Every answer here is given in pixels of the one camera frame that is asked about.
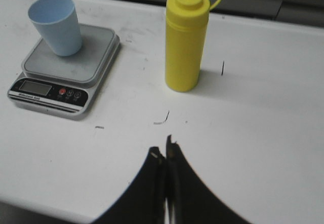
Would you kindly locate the silver digital kitchen scale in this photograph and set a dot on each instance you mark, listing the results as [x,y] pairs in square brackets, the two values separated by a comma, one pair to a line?
[66,86]

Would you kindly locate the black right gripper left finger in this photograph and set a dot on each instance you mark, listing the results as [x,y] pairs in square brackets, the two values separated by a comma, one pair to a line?
[144,199]

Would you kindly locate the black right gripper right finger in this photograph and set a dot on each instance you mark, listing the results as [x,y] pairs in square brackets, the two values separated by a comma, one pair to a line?
[189,199]

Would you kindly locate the yellow squeeze bottle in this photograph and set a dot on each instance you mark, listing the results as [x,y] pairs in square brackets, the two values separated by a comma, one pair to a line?
[186,27]

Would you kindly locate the light blue plastic cup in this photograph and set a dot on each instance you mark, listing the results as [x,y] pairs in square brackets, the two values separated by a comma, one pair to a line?
[57,23]

